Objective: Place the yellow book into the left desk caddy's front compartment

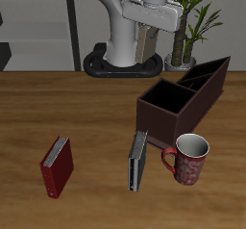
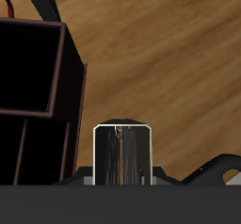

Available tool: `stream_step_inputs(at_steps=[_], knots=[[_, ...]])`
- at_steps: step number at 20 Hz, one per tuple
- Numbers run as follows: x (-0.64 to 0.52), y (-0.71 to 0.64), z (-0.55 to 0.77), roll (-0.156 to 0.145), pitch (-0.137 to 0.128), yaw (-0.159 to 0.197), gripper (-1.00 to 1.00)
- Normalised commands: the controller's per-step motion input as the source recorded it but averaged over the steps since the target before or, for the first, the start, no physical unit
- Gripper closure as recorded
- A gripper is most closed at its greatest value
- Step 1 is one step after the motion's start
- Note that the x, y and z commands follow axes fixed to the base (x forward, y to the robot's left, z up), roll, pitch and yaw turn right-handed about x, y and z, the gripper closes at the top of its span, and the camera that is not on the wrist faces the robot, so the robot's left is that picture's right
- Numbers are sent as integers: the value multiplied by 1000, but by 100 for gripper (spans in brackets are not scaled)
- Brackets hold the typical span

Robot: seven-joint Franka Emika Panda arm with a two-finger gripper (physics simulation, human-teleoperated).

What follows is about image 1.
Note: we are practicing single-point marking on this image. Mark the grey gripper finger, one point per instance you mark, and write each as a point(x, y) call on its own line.
point(142, 45)
point(152, 43)

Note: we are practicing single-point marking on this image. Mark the dark brown desk caddy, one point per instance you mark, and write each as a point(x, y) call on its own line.
point(189, 111)

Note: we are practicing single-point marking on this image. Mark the green pot plant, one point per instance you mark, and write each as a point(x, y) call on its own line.
point(179, 37)

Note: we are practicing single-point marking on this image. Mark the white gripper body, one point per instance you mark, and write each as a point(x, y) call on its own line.
point(150, 14)

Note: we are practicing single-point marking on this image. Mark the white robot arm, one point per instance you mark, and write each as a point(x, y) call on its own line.
point(121, 30)

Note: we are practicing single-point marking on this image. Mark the grey shelf unit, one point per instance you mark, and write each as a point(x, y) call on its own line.
point(32, 30)

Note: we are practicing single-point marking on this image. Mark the dark grey book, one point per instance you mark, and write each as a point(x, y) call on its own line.
point(137, 165)

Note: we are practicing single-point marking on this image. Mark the dark angular object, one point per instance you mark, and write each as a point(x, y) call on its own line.
point(4, 56)

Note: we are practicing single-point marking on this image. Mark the red patterned mug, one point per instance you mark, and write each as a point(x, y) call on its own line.
point(189, 167)

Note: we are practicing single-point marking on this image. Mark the red book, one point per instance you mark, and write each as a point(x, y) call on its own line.
point(59, 170)

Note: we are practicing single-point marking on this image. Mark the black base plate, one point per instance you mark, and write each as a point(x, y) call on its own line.
point(96, 66)

